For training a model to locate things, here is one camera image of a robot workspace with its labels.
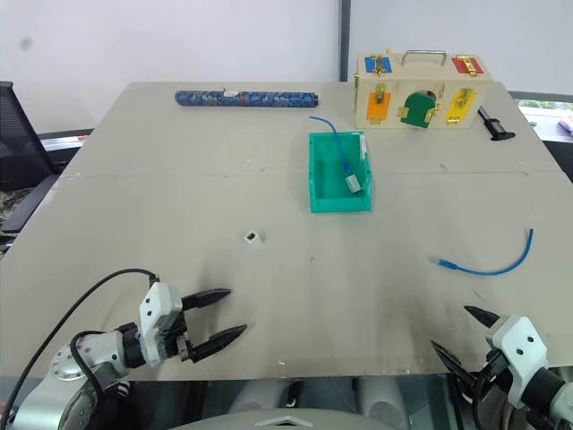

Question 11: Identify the grey side shelf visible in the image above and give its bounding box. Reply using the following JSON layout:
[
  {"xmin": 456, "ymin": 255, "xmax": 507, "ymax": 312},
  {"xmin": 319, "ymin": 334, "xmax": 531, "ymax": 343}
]
[{"xmin": 38, "ymin": 128, "xmax": 96, "ymax": 168}]

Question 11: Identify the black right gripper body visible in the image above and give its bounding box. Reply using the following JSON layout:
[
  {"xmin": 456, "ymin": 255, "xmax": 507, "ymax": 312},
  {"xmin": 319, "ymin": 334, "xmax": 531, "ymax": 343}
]
[{"xmin": 469, "ymin": 330, "xmax": 514, "ymax": 398}]

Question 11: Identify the grey robot torso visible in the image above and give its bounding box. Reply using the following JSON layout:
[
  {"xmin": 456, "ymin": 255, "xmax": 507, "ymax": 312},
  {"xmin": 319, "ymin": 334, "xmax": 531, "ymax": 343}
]
[{"xmin": 176, "ymin": 378, "xmax": 411, "ymax": 430}]

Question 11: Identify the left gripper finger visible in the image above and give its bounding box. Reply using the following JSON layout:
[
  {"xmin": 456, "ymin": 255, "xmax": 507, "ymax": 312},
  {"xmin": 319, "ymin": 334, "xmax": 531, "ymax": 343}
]
[
  {"xmin": 189, "ymin": 323, "xmax": 248, "ymax": 363},
  {"xmin": 181, "ymin": 288, "xmax": 233, "ymax": 312}
]

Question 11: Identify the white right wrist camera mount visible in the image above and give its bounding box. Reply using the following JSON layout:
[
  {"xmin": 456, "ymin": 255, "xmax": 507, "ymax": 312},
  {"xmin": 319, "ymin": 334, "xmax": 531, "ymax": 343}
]
[{"xmin": 485, "ymin": 315, "xmax": 550, "ymax": 409}]

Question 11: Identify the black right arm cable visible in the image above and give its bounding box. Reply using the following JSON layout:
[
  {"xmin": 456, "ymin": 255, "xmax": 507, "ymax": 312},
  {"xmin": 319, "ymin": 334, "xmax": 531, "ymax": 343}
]
[{"xmin": 470, "ymin": 371, "xmax": 496, "ymax": 430}]

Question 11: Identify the blue cable with grey socket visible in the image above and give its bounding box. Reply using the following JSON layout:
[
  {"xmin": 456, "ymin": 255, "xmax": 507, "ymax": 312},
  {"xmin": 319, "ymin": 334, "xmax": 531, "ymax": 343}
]
[{"xmin": 309, "ymin": 116, "xmax": 365, "ymax": 195}]

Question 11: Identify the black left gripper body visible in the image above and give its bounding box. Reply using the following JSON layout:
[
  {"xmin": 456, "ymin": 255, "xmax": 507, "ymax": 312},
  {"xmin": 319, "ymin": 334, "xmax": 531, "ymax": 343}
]
[{"xmin": 156, "ymin": 296, "xmax": 201, "ymax": 364}]

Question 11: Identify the grey metal pole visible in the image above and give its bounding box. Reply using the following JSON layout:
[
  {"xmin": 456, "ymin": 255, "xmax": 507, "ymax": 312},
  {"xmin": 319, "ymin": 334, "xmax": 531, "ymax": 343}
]
[{"xmin": 337, "ymin": 0, "xmax": 352, "ymax": 83}]

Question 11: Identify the black office chair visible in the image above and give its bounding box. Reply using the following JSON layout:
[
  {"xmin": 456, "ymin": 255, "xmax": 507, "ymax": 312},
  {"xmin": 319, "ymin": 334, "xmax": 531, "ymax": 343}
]
[{"xmin": 0, "ymin": 81, "xmax": 62, "ymax": 234}]

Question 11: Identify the blue patterned roll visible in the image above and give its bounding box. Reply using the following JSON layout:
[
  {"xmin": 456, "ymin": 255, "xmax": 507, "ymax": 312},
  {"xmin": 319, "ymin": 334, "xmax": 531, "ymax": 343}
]
[{"xmin": 174, "ymin": 89, "xmax": 321, "ymax": 110}]

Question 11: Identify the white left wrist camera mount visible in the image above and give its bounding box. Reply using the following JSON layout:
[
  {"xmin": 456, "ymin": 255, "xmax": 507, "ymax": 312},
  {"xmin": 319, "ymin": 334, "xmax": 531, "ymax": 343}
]
[{"xmin": 137, "ymin": 280, "xmax": 184, "ymax": 367}]

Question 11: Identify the background desk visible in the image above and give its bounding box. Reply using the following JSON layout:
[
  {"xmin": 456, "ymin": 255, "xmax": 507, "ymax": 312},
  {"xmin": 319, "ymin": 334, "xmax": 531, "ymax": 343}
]
[{"xmin": 505, "ymin": 89, "xmax": 573, "ymax": 144}]

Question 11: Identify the wooden lock box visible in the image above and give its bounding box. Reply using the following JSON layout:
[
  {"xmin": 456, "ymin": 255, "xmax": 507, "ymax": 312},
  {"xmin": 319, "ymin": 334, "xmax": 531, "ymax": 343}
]
[{"xmin": 353, "ymin": 48, "xmax": 495, "ymax": 132}]

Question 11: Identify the green plastic bin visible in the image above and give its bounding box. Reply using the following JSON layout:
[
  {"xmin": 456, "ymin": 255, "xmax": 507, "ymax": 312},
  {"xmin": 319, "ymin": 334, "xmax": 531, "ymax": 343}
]
[{"xmin": 308, "ymin": 130, "xmax": 374, "ymax": 214}]

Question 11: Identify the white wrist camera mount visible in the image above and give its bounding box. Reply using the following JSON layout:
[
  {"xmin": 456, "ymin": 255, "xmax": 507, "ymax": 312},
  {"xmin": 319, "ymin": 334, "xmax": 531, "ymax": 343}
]
[
  {"xmin": 485, "ymin": 315, "xmax": 550, "ymax": 409},
  {"xmin": 137, "ymin": 280, "xmax": 184, "ymax": 367}
]

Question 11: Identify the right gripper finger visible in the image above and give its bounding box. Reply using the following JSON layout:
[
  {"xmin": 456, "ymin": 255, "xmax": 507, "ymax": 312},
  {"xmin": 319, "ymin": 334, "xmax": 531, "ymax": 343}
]
[
  {"xmin": 430, "ymin": 340, "xmax": 479, "ymax": 396},
  {"xmin": 464, "ymin": 305, "xmax": 500, "ymax": 331}
]

